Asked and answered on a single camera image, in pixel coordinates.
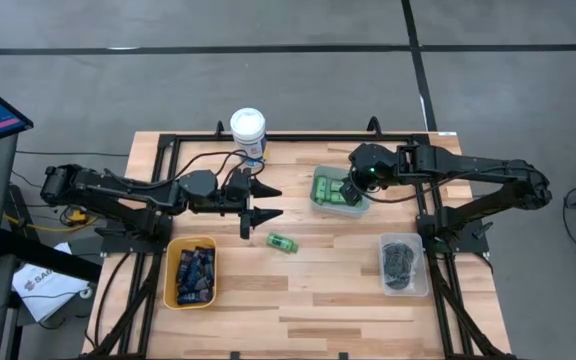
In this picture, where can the yellow plastic bin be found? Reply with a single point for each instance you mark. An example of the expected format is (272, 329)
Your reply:
(170, 270)

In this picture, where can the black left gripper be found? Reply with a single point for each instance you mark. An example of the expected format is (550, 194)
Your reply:
(238, 192)

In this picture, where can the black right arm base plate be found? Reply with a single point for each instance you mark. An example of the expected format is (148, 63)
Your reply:
(473, 243)

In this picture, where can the black diagonal stand bar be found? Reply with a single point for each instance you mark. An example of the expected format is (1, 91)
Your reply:
(43, 255)

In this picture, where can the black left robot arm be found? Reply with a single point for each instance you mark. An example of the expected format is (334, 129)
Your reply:
(118, 187)

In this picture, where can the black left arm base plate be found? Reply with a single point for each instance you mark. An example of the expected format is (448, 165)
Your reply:
(113, 246)

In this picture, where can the green travel bottle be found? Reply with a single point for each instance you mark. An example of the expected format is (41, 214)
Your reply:
(337, 198)
(320, 190)
(282, 243)
(335, 186)

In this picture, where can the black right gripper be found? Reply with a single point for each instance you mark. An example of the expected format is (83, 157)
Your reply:
(373, 160)

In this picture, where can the white wipes canister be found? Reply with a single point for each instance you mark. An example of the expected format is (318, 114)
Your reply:
(248, 130)

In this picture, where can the black aluminium table frame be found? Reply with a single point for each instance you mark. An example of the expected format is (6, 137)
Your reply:
(293, 136)

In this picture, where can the clear plastic container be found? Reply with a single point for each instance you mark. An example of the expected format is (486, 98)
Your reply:
(420, 270)

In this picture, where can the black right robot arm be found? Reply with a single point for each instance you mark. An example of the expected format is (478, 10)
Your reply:
(468, 162)

